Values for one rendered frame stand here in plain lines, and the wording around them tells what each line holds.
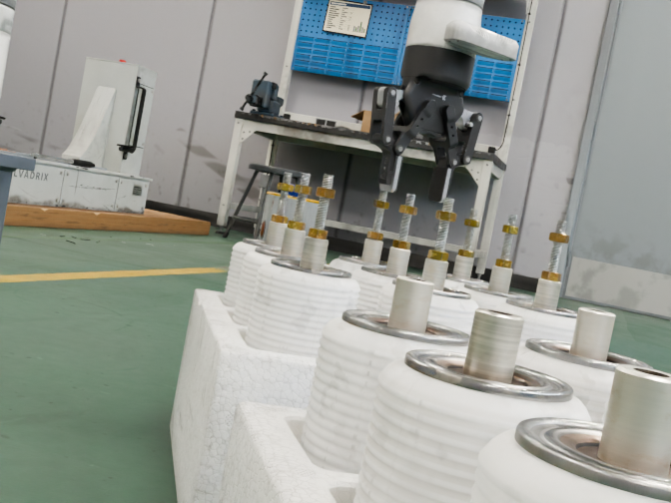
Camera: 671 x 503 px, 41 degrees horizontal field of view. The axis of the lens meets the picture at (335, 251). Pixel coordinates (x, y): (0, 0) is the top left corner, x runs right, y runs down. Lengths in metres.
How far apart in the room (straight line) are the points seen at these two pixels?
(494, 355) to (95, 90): 4.28
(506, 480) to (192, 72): 6.35
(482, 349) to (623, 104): 5.51
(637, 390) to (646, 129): 5.59
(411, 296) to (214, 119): 5.97
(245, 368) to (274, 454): 0.27
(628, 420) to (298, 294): 0.51
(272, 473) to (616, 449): 0.21
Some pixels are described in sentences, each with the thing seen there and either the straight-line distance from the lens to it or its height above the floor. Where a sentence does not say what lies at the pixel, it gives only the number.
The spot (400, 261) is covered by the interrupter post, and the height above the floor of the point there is 0.27.
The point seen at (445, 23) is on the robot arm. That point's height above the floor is 0.52.
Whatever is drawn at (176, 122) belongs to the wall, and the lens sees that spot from 6.58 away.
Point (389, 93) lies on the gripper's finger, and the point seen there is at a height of 0.43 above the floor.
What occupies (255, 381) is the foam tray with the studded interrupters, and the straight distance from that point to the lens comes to 0.75.
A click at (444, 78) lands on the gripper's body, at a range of 0.94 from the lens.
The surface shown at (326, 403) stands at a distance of 0.49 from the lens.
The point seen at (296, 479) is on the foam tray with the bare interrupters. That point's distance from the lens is 0.45.
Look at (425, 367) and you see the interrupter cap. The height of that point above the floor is 0.25.
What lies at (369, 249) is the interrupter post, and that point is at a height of 0.27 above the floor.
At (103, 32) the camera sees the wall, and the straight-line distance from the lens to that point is 6.99.
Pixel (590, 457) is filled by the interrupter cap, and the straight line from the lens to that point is 0.29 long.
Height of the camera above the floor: 0.31
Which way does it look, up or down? 3 degrees down
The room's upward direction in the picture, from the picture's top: 11 degrees clockwise
